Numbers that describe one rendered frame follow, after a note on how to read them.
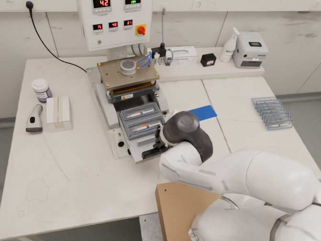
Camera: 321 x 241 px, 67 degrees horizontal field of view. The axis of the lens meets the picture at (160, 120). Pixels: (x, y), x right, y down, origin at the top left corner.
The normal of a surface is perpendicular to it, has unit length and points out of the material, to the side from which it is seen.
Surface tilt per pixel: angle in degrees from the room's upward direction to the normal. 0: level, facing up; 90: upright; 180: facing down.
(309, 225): 39
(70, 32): 90
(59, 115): 1
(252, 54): 86
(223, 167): 49
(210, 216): 45
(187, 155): 20
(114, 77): 0
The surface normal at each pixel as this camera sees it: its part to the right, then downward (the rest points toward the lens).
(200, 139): 0.52, 0.01
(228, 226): -0.64, -0.11
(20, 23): 0.19, 0.80
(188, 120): 0.13, -0.37
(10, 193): 0.11, -0.58
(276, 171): -0.64, -0.49
